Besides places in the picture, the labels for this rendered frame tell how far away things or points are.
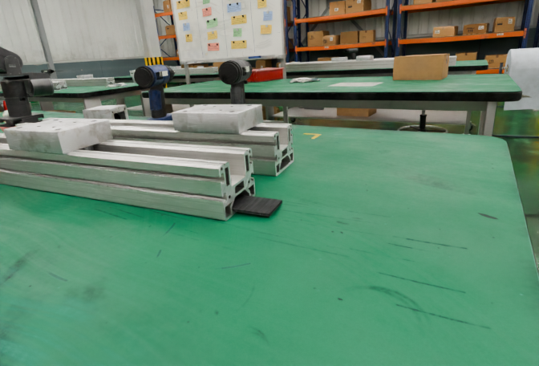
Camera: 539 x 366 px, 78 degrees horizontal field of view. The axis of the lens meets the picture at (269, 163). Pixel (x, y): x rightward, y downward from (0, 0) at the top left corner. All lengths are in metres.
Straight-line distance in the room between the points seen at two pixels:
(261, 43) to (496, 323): 3.56
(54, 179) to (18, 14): 12.64
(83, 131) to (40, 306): 0.36
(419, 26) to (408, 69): 8.56
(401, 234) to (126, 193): 0.43
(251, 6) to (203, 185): 3.42
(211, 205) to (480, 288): 0.34
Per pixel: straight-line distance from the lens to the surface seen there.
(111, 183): 0.65
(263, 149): 0.64
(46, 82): 1.27
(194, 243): 0.46
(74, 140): 0.70
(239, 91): 0.91
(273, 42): 3.68
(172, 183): 0.53
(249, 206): 0.51
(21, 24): 13.29
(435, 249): 0.45
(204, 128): 0.70
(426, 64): 2.41
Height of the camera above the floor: 1.01
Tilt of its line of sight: 18 degrees down
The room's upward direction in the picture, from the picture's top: 4 degrees counter-clockwise
